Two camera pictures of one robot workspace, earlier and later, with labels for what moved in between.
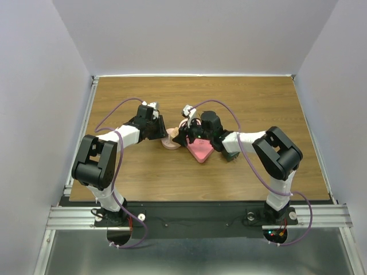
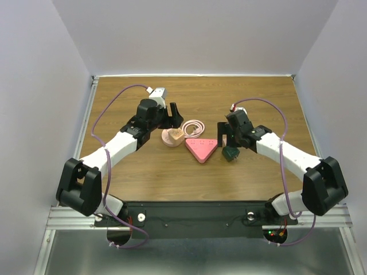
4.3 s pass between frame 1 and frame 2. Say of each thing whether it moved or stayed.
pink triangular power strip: stayed
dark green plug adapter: stayed
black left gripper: moved
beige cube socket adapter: stayed
